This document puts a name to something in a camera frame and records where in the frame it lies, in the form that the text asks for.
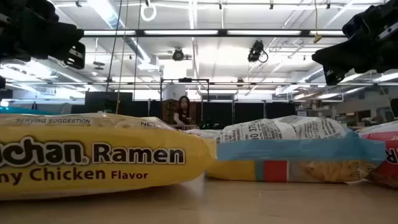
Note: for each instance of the orange patterned mandala tapestry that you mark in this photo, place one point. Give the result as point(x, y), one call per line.
point(168, 110)

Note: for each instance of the red orange ramen noodle pack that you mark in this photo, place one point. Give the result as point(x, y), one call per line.
point(385, 146)

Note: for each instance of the white cylindrical container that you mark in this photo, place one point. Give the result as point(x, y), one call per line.
point(174, 92)

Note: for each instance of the silver spiral air duct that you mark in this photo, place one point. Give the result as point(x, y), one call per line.
point(315, 76)
point(143, 54)

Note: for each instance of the black ceiling-mounted camera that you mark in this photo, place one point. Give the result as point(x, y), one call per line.
point(256, 51)
point(178, 54)

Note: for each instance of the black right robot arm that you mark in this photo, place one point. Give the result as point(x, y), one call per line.
point(385, 53)

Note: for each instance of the person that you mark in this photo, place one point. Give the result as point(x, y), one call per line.
point(183, 112)

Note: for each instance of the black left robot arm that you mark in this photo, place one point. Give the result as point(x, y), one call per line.
point(12, 37)

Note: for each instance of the black device green light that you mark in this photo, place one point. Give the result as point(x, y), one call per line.
point(206, 125)

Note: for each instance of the long linear ceiling light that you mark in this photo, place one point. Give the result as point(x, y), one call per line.
point(180, 32)

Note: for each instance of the black metal frame stand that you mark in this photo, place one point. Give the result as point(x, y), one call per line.
point(185, 80)

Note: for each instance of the blue less-sodium beef ramen pack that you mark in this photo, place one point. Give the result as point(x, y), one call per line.
point(295, 149)

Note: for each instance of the distant cluttered workbench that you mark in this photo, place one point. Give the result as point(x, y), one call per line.
point(342, 116)

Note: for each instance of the teal plastic bin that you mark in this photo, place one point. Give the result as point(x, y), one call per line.
point(18, 111)

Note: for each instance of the thin black horizontal rail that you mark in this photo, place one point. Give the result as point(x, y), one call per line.
point(280, 83)

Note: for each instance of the yellow creamy chicken ramen pack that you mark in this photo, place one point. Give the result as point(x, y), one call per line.
point(93, 161)

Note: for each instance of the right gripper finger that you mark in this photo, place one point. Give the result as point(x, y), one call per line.
point(325, 59)

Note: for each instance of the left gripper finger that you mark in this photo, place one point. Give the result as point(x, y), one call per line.
point(74, 35)

